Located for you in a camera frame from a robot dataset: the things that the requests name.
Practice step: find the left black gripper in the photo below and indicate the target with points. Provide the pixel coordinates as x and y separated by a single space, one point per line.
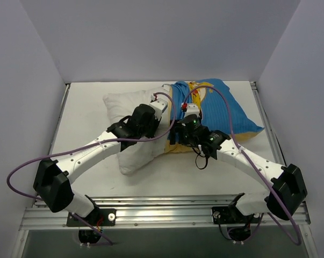
153 118

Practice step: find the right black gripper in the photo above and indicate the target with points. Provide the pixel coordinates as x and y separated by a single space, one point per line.
178 131

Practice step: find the white pillow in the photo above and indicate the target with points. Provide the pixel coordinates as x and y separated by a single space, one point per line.
135 155

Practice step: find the blue Pikachu pillowcase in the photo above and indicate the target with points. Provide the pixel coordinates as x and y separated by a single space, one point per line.
213 98

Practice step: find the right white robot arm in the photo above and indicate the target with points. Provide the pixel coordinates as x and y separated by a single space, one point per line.
285 186

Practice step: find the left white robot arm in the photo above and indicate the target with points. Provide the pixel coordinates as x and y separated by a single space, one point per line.
55 176

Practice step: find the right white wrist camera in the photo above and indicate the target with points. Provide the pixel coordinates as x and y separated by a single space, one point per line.
190 109

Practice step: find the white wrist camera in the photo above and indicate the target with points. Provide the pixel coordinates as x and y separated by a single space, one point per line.
159 106
190 109

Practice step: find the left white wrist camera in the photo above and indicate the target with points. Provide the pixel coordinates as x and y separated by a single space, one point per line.
159 106

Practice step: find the aluminium frame rail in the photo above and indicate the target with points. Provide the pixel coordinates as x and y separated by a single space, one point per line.
168 192

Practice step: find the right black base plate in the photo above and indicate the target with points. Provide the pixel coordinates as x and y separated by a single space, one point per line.
227 215

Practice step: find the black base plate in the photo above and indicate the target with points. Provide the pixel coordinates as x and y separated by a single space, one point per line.
98 217
227 215

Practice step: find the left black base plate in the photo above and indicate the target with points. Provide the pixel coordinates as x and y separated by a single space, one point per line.
98 217

